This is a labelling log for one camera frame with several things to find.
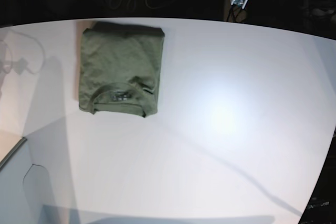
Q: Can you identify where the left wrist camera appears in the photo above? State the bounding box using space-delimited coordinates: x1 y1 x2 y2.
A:
230 0 248 9

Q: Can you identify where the olive green t-shirt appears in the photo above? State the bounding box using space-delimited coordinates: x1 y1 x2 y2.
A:
78 22 165 118

